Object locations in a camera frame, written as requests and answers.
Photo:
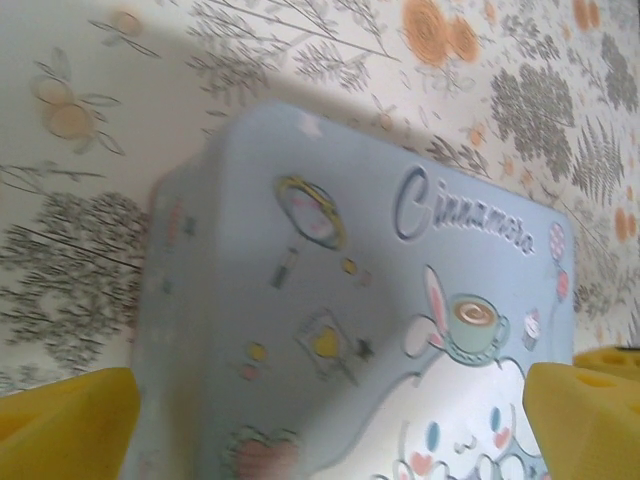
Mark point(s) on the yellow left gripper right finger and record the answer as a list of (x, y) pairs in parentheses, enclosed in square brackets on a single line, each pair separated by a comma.
[(595, 425)]

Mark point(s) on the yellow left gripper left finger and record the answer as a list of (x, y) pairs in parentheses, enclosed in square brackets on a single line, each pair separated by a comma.
[(60, 430)]

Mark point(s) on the light blue cartoon pouch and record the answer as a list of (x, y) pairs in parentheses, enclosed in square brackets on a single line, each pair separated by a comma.
[(300, 300)]

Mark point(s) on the floral tablecloth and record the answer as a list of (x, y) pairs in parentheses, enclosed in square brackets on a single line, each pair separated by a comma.
[(350, 75)]

